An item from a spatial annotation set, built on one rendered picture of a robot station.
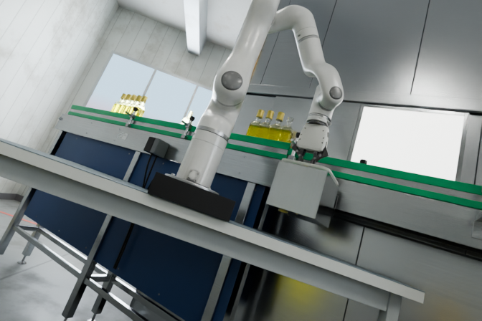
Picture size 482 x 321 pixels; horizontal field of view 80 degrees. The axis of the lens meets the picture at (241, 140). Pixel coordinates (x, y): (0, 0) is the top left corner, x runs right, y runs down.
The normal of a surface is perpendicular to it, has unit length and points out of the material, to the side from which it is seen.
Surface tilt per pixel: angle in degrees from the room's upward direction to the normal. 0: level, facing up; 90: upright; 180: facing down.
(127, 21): 90
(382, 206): 90
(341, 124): 90
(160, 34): 90
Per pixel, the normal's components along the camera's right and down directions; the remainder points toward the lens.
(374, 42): -0.43, -0.38
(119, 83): 0.14, -0.22
